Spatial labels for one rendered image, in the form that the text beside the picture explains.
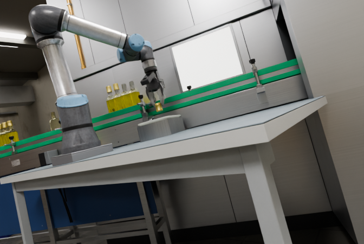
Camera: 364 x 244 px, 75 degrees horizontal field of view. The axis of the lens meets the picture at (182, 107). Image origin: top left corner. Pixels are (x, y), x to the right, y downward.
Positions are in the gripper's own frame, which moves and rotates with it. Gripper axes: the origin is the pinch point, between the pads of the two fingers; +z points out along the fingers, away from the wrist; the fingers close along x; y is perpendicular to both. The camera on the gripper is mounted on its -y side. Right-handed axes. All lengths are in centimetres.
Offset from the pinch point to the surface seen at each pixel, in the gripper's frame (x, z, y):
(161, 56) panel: 4.2, -34.9, 34.0
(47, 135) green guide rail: 87, -3, 6
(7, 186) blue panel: 134, 24, 4
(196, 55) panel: -19.8, -27.3, 34.9
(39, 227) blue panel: 112, 56, 4
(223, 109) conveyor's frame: -29.9, 11.6, 16.6
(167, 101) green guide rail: 1.3, -2.4, 17.6
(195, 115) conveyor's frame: -13.9, 10.4, 16.1
